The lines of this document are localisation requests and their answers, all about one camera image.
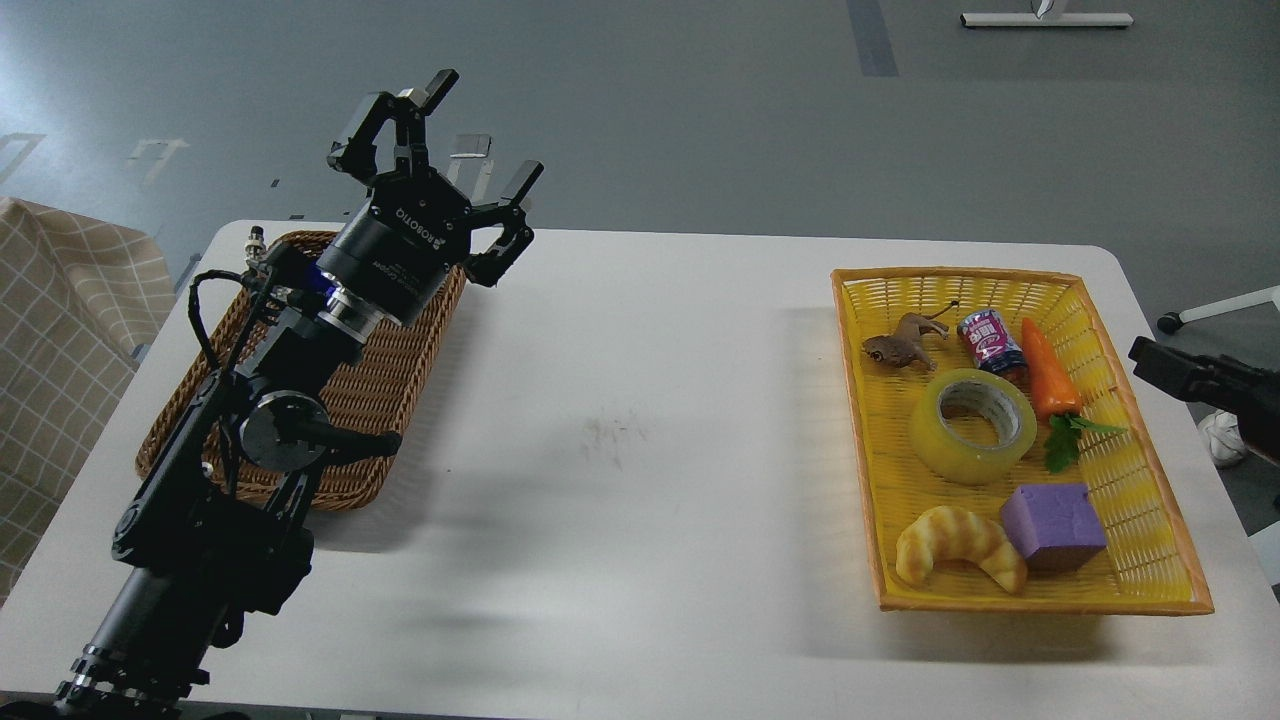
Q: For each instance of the yellow tape roll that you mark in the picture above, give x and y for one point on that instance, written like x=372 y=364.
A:
x=970 y=427

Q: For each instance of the white stand base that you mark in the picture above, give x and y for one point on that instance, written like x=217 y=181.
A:
x=1030 y=20

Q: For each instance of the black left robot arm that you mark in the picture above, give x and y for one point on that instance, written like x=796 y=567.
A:
x=217 y=528

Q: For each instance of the orange toy carrot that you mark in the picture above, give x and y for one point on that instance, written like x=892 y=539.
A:
x=1056 y=401

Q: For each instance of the purple foam block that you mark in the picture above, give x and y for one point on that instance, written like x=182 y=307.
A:
x=1053 y=526

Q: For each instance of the white chair leg with caster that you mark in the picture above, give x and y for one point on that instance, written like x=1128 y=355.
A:
x=1171 y=323

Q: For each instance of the purple drink can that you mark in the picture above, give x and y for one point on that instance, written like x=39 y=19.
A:
x=988 y=340

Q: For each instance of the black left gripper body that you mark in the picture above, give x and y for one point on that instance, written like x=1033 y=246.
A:
x=396 y=251

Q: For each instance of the white shoe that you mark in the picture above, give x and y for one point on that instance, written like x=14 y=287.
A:
x=1222 y=440

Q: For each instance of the brown toy animal figure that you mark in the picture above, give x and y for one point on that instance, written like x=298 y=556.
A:
x=904 y=347

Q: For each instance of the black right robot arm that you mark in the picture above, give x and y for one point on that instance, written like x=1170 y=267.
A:
x=1245 y=398

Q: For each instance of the yellow plastic basket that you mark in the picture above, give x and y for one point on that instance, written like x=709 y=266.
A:
x=1150 y=565

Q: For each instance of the beige checkered cloth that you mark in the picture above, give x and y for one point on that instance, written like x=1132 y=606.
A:
x=78 y=298

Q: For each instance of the toy croissant bread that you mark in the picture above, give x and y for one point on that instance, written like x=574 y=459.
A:
x=948 y=533

